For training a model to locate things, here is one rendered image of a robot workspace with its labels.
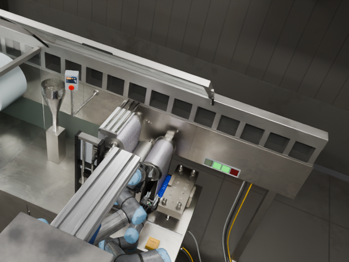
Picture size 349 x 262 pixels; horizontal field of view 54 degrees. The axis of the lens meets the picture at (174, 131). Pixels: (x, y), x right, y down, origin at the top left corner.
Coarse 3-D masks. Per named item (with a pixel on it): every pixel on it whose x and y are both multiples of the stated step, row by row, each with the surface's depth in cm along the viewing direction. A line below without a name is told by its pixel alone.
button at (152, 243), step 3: (150, 237) 208; (147, 240) 207; (150, 240) 207; (153, 240) 207; (156, 240) 207; (159, 240) 208; (147, 243) 205; (150, 243) 205; (153, 243) 205; (156, 243) 206; (147, 246) 203; (150, 246) 203; (153, 246) 204; (156, 246) 204; (150, 249) 204; (153, 249) 203
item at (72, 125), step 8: (48, 112) 254; (64, 112) 249; (48, 120) 259; (64, 120) 253; (72, 120) 251; (80, 120) 248; (48, 128) 265; (72, 128) 256; (80, 128) 253; (88, 128) 250; (96, 128) 247; (72, 136) 261; (96, 136) 252
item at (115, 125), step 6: (126, 102) 218; (132, 102) 219; (138, 102) 220; (120, 108) 212; (120, 114) 211; (126, 114) 212; (132, 114) 213; (114, 120) 206; (120, 120) 207; (126, 120) 205; (108, 126) 200; (114, 126) 199; (120, 126) 200; (102, 132) 196; (108, 132) 194; (114, 132) 195
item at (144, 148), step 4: (140, 144) 225; (144, 144) 224; (148, 144) 225; (136, 148) 223; (140, 148) 221; (144, 148) 221; (148, 148) 223; (136, 152) 218; (140, 152) 218; (144, 152) 219; (148, 152) 221; (144, 156) 217; (140, 160) 213; (144, 160) 216
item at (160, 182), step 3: (171, 156) 225; (168, 162) 220; (168, 165) 226; (165, 168) 217; (168, 168) 232; (165, 171) 221; (162, 174) 212; (165, 174) 227; (162, 177) 217; (165, 177) 232; (159, 180) 211; (162, 180) 223; (159, 183) 215; (162, 183) 227; (159, 186) 220; (156, 189) 213; (156, 192) 217
